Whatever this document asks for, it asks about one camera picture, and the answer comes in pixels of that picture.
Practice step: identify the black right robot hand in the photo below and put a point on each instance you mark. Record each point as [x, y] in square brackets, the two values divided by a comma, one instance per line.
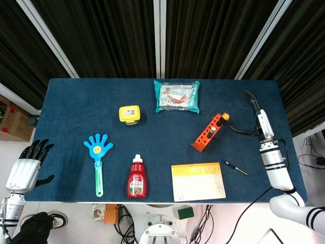
[265, 124]

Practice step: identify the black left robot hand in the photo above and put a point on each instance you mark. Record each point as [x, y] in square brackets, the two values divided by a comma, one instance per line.
[23, 172]

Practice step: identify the orange-capped black screwdriver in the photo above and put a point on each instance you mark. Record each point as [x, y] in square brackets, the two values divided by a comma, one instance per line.
[224, 117]

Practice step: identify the small black precision screwdriver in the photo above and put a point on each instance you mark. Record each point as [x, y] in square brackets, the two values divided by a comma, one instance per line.
[231, 164]

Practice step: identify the silver-capped black screwdriver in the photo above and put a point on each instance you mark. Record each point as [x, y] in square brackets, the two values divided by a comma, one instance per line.
[212, 130]

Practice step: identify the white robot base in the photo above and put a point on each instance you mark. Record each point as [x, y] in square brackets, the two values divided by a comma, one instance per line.
[160, 228]

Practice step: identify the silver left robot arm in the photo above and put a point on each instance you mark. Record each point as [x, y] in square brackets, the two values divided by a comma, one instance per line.
[11, 208]

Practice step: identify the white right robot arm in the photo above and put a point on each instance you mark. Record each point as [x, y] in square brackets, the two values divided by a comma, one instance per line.
[275, 162]

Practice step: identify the blue hand clapper toy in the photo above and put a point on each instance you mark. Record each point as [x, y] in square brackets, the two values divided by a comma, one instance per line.
[97, 148]

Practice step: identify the brown cardboard box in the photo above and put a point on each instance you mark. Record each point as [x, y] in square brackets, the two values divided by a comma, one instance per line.
[15, 124]

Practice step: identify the grey round caster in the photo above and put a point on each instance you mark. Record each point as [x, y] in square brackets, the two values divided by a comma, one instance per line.
[33, 120]

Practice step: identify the black white sneaker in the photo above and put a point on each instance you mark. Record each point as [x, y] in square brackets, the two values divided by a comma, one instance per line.
[58, 219]

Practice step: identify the black trouser leg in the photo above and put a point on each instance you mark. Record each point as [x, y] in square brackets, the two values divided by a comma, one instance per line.
[30, 231]

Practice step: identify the printed picture card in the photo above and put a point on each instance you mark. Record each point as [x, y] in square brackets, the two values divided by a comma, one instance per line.
[98, 212]

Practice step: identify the yellow white Lexicon book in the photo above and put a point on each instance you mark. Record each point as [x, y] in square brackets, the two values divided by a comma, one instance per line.
[198, 185]

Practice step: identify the teal snack packet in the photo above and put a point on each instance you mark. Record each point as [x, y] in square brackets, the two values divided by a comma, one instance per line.
[177, 96]

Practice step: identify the orange box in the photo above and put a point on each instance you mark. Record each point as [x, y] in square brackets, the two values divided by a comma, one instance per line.
[111, 213]

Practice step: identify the blue table cloth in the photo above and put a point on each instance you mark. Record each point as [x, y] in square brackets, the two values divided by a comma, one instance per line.
[157, 142]

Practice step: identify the red ketchup bottle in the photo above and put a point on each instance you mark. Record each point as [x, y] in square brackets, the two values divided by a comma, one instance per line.
[137, 180]

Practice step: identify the green foam block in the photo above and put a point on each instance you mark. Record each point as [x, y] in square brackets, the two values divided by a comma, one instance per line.
[185, 213]

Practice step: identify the yellow-lidded green container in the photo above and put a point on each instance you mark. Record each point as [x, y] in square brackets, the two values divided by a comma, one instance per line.
[129, 113]

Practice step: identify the black pleated curtain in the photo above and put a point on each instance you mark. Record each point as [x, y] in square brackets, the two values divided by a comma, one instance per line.
[114, 38]

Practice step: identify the white frame beam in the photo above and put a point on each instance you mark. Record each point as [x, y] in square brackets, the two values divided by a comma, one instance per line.
[312, 130]
[17, 97]

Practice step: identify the orange tool holder rack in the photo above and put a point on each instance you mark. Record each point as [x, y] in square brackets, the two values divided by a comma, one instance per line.
[201, 142]

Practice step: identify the white metal frame post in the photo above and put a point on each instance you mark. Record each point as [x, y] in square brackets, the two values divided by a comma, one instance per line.
[262, 38]
[48, 38]
[160, 38]

